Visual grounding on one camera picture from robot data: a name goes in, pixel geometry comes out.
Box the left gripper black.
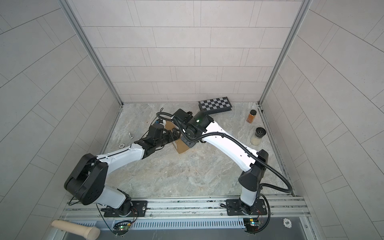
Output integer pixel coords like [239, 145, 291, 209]
[153, 128, 182, 149]

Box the brown cardboard express box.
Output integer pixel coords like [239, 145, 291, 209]
[165, 121, 190, 154]

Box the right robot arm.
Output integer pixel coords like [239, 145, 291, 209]
[171, 109, 267, 207]

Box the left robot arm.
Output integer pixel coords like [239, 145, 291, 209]
[64, 124, 180, 209]

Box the black white chessboard box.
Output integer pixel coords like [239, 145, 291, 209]
[198, 97, 232, 114]

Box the orange spice bottle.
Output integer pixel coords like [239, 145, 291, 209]
[247, 110, 257, 124]

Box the white spice jar black lid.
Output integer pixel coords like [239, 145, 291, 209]
[251, 127, 267, 146]

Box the left green circuit board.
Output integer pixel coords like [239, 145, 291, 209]
[114, 221, 132, 231]

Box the green circuit board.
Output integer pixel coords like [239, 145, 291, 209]
[243, 219, 261, 233]
[114, 221, 132, 231]

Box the right green circuit board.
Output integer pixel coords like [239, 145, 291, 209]
[243, 219, 261, 233]

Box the white round sticker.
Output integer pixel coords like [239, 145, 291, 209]
[283, 218, 292, 229]

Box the black corrugated cable conduit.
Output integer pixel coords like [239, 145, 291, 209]
[155, 111, 294, 194]

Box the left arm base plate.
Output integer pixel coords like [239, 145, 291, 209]
[101, 201, 148, 218]

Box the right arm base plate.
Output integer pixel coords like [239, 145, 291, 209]
[225, 199, 268, 216]

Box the aluminium mounting rail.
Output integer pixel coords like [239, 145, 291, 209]
[58, 195, 310, 221]

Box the wooden handle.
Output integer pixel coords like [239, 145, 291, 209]
[51, 220, 101, 240]

